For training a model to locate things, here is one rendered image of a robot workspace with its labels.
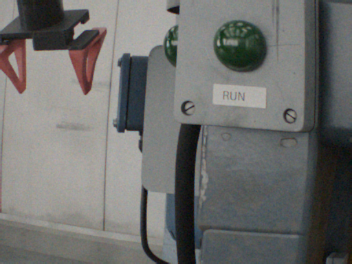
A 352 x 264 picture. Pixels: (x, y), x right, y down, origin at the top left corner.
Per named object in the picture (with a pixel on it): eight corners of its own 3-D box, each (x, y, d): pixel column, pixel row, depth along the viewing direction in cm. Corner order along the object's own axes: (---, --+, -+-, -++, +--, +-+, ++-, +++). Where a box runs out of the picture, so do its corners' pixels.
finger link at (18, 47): (21, 79, 105) (11, 16, 100) (66, 79, 102) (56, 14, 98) (-3, 104, 100) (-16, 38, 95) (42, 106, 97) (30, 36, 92)
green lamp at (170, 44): (153, 68, 48) (157, 18, 48) (172, 71, 51) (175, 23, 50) (196, 69, 47) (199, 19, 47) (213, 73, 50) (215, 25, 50)
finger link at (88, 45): (64, 79, 102) (55, 14, 98) (115, 80, 100) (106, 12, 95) (40, 106, 97) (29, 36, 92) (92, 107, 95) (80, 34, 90)
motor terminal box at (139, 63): (112, 154, 95) (119, 52, 95) (111, 149, 105) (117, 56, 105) (186, 158, 96) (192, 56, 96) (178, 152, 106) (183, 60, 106)
